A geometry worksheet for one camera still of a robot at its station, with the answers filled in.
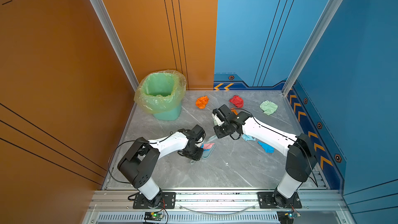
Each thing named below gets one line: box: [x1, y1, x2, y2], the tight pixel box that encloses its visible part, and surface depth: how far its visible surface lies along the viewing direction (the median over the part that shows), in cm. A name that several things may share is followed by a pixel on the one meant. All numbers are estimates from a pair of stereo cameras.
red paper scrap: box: [229, 95, 245, 108], surface depth 114 cm
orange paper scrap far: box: [195, 95, 210, 110], surface depth 114 cm
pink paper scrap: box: [203, 142, 216, 150], surface depth 92 cm
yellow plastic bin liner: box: [133, 69, 187, 114], surface depth 88 cm
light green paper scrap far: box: [259, 100, 279, 116], surface depth 111 cm
